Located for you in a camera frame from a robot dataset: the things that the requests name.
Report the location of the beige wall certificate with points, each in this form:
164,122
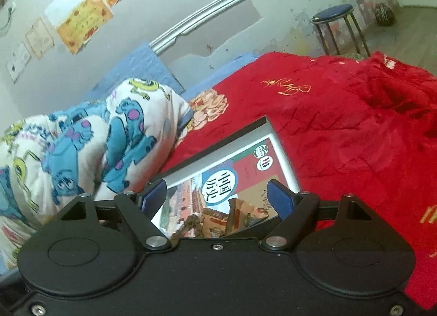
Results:
40,37

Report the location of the large orange wall certificate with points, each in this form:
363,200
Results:
83,24

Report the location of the white wall paper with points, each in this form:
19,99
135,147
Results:
65,5

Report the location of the cartoon print blanket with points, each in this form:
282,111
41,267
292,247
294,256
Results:
85,152

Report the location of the white wall certificate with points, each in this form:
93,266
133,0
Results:
18,62

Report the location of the white wall moulding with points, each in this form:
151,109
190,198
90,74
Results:
205,12

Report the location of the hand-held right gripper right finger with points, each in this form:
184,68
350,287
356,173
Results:
280,199

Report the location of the cartoon wall stickers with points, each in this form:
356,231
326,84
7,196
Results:
362,5

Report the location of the blue round stool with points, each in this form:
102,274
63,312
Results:
333,12

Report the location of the blue pillow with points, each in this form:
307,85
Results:
136,66

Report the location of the patterned ball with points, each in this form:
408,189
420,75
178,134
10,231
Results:
385,14

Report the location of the colourful printed book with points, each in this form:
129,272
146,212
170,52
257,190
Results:
218,182

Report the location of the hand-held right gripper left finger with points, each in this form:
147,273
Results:
155,196

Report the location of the red blanket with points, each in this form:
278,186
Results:
341,124

